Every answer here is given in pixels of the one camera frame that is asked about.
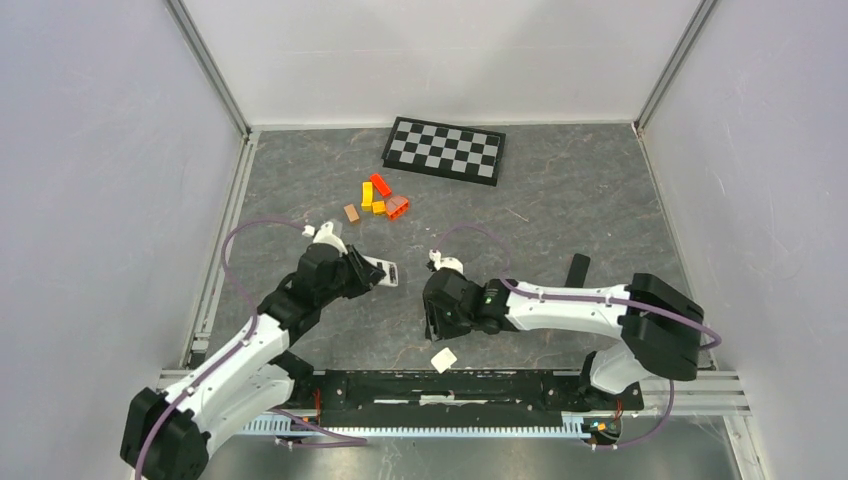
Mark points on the red toy block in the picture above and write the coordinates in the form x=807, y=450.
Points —
x=380, y=185

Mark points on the white battery cover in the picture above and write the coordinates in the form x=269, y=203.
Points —
x=443, y=360

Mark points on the yellow toy block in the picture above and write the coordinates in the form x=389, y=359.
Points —
x=367, y=196

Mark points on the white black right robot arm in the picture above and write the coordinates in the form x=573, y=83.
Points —
x=657, y=330

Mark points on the brown cylinder block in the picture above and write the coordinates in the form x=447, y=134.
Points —
x=352, y=213

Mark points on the orange toy block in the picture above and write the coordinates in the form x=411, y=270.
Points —
x=396, y=206

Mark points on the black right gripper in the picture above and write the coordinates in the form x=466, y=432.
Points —
x=436, y=328

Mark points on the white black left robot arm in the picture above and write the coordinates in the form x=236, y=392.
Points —
x=174, y=433

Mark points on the aluminium frame rail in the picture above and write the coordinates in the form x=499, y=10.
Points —
x=712, y=393

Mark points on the grey slotted cable duct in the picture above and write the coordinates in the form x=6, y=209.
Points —
x=280, y=425

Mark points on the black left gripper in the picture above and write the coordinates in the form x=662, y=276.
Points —
x=366, y=276

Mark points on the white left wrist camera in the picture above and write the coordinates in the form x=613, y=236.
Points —
x=327, y=233

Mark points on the black white checkerboard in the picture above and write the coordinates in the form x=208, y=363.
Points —
x=444, y=150

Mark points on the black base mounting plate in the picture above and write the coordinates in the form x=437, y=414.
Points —
x=455, y=398

